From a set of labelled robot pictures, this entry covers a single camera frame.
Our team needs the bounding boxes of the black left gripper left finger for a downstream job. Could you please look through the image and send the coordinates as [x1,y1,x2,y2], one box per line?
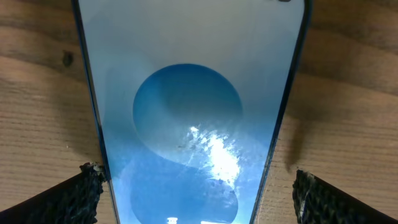
[1,162,106,224]

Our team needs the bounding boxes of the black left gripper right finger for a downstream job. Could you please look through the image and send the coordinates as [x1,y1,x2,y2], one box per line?
[292,170,397,224]

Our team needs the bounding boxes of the blue Galaxy smartphone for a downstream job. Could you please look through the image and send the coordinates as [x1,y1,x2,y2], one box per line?
[72,0,312,224]

